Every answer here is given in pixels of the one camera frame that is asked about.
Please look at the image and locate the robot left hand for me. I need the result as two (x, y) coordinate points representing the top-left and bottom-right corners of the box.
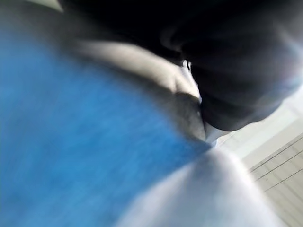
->
(56, 0), (303, 132)

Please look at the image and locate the blue and white garment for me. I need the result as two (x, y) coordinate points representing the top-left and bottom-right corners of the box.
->
(0, 2), (285, 227)

